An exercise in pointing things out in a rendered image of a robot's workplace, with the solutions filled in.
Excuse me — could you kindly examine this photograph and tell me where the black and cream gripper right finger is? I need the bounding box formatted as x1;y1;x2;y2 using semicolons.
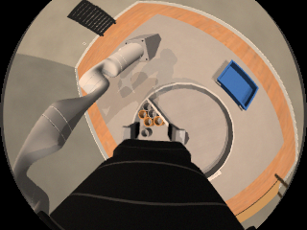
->
168;124;186;146

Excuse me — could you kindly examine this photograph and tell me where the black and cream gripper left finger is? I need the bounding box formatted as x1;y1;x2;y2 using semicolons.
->
122;122;140;142

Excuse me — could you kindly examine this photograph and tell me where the blue plastic tray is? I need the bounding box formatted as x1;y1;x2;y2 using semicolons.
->
216;60;259;111

